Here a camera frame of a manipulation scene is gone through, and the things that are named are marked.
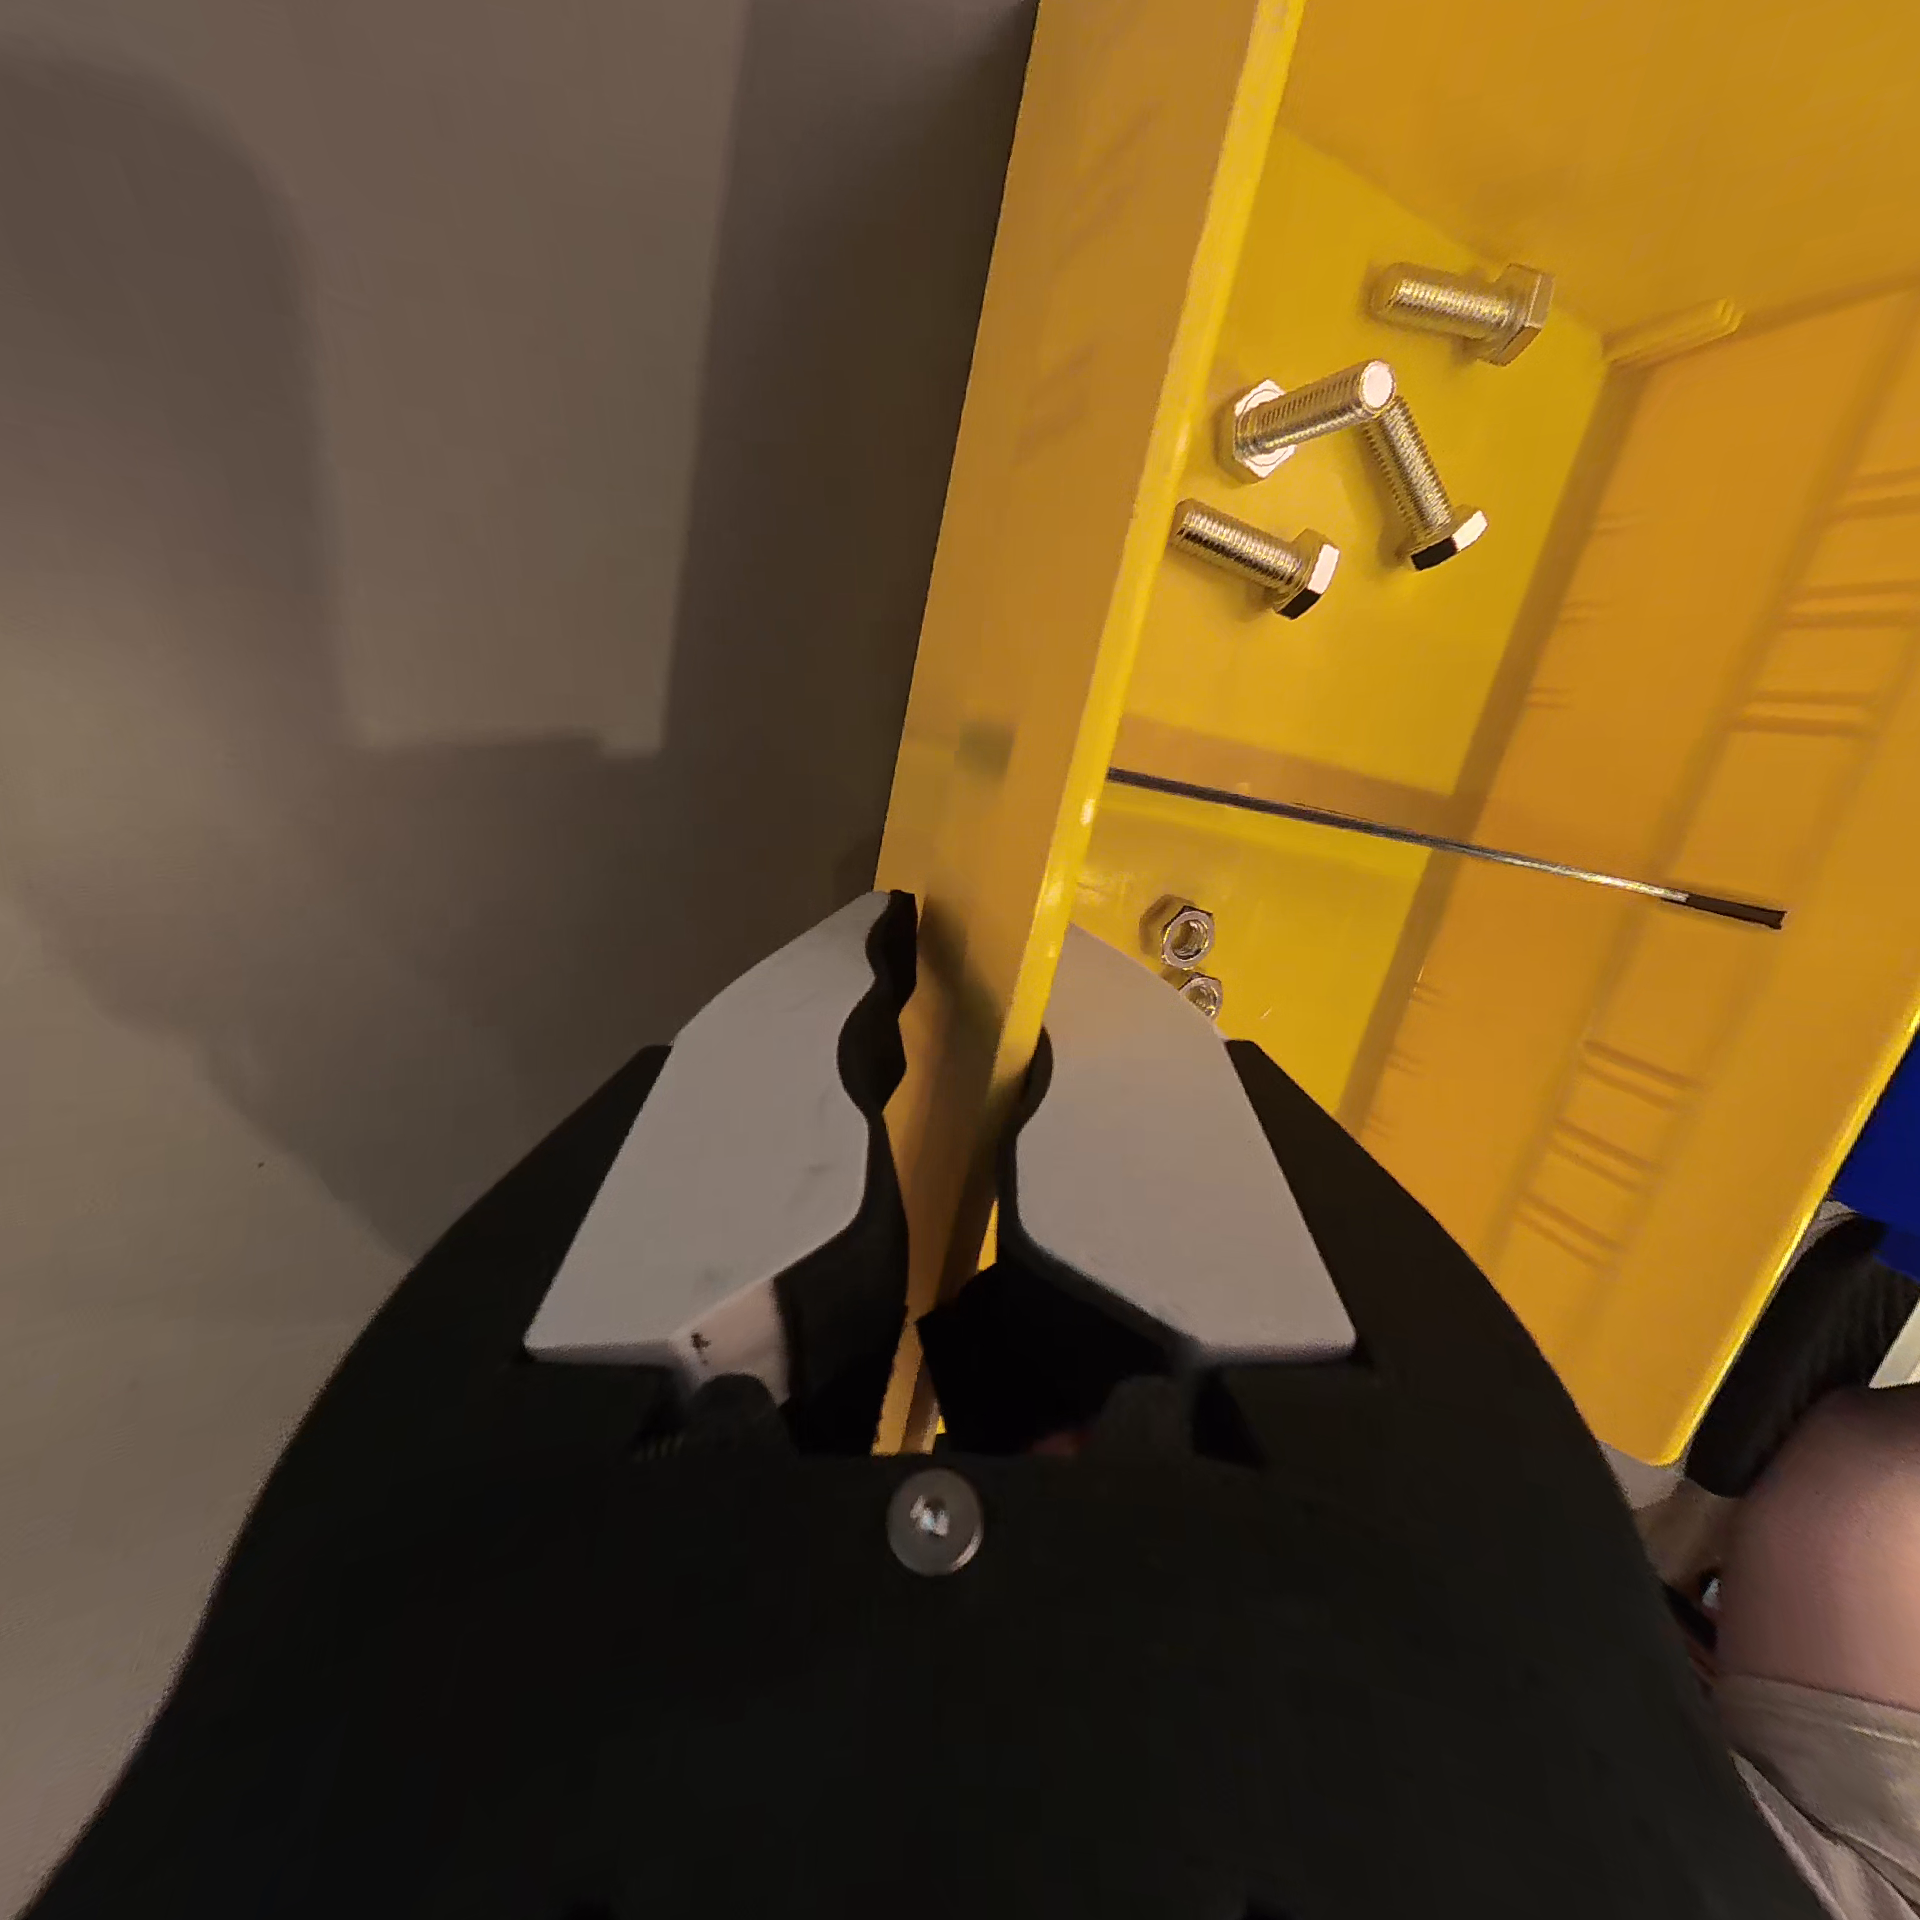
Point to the silver hex nut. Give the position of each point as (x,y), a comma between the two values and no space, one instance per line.
(1187,936)
(1205,995)

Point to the silver hex bolt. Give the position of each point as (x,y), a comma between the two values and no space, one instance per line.
(1419,479)
(1244,542)
(1320,412)
(1449,303)

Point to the person's beige clothing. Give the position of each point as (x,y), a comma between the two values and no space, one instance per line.
(1844,1799)

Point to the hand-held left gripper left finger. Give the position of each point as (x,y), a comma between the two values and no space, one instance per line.
(720,1170)

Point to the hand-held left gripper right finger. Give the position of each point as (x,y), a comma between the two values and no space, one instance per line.
(1171,1186)

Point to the yellow plastic bin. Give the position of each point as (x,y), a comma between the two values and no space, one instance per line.
(1649,675)

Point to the person's right forearm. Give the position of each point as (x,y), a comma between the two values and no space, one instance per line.
(1830,1530)

